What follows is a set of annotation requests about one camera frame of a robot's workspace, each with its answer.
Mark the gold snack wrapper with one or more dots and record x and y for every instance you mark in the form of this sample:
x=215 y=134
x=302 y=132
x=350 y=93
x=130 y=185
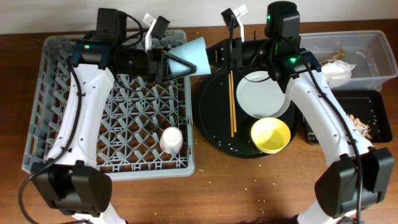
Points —
x=340 y=55

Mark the wooden chopstick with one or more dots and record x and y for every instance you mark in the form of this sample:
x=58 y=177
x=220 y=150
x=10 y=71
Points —
x=233 y=102
x=230 y=105

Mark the left wooden chopstick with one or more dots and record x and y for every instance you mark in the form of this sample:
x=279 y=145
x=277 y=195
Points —
x=230 y=105

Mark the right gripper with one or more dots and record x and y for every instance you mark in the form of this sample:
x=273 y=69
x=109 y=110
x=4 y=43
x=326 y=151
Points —
x=240 y=61

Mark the right wooden chopstick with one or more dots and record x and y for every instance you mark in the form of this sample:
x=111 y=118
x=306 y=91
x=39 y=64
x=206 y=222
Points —
x=233 y=102

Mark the food scraps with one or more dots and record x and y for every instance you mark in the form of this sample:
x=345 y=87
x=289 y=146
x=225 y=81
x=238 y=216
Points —
x=364 y=129

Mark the black rectangular tray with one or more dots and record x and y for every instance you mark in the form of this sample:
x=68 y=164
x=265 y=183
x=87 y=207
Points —
x=367 y=105

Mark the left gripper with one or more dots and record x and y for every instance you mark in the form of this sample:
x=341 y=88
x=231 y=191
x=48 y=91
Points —
x=158 y=69

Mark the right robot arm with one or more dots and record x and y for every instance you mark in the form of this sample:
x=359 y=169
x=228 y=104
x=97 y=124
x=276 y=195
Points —
x=358 y=174

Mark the round black tray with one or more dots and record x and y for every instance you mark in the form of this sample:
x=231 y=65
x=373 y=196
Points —
x=211 y=111

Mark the pink plastic cup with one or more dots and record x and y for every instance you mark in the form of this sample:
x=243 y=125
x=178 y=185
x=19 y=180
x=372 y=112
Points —
x=171 y=140

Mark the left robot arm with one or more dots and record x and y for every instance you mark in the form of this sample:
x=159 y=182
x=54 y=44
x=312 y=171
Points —
x=69 y=180

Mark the grey dishwasher rack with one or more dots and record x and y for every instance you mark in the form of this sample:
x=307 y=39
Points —
x=134 y=118

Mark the yellow bowl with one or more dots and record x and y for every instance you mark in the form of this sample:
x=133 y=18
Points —
x=270 y=135

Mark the grey round plate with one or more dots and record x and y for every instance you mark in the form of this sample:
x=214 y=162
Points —
x=261 y=97

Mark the light blue plastic cup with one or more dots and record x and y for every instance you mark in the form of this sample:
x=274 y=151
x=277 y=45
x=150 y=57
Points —
x=195 y=53

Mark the clear plastic bin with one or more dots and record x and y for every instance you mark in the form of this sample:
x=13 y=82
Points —
x=368 y=50

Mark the white napkin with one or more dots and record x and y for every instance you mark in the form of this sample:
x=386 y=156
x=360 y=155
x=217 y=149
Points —
x=337 y=73

